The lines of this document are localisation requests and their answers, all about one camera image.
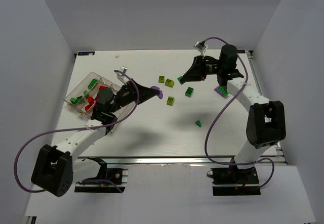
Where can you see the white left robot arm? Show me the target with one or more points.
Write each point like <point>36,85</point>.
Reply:
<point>57,167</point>

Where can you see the green lego from plate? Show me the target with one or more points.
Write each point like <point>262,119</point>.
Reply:
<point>180,80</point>

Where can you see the small green wedge lego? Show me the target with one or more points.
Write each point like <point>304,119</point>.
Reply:
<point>198,123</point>

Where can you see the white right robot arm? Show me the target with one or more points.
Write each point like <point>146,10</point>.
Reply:
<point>266,119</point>

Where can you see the red lego piece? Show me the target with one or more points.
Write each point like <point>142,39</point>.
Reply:
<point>91,100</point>

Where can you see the purple plate green lego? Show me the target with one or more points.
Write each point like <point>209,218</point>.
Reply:
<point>221,91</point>
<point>159,91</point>

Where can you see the lime lego brick middle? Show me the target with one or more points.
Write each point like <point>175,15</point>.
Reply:
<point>169,83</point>

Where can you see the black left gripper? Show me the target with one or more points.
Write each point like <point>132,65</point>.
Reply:
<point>134,92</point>

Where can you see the lime lego brick far left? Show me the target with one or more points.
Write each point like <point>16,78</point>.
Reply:
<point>161,79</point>

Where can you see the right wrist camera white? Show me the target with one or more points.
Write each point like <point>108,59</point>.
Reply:
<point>201,47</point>

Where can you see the long green lego brick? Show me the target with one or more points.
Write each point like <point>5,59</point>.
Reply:
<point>92,83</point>

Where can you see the lime lego brick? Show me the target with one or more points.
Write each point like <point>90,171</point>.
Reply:
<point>169,83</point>
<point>161,79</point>
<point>170,101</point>

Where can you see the small red lego brick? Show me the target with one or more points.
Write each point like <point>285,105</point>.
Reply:
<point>88,107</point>

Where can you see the green square lego brick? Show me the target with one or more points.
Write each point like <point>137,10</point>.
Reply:
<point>189,92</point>

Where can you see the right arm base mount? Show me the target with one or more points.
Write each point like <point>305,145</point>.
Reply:
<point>231,181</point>

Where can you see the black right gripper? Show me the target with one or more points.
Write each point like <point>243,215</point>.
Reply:
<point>201,68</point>

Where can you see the clear compartment organizer tray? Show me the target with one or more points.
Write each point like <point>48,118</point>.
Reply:
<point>82,86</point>

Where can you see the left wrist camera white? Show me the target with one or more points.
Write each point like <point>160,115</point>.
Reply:
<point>121,76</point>

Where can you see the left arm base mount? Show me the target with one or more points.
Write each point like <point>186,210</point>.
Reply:
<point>94,175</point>

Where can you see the red rectangular lego brick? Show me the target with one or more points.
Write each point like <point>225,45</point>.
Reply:
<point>102,87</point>

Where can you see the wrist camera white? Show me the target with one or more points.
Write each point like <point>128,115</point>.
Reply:
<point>121,76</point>
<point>201,47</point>

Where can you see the blue label left corner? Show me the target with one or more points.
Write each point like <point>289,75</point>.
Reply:
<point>86,53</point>

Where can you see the green lego piece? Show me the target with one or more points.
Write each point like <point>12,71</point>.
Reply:
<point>74,100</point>

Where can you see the lime lego brick lower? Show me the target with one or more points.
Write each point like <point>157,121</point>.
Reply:
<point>170,101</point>

